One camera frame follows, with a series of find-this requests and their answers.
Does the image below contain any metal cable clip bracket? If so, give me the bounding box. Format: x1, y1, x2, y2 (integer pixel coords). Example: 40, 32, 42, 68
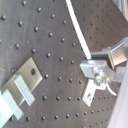
80, 60, 116, 107

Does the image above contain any white cable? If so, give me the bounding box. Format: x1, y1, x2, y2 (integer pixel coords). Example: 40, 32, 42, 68
65, 2, 93, 61

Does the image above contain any white rounded robot part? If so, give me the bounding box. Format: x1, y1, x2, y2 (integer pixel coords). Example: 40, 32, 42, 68
106, 81, 128, 128

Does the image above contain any metal L-bracket fixture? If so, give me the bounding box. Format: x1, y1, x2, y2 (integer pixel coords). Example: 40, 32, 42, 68
0, 57, 43, 128

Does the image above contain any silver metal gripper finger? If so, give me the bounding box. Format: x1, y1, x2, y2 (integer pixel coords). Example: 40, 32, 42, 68
91, 37, 128, 83

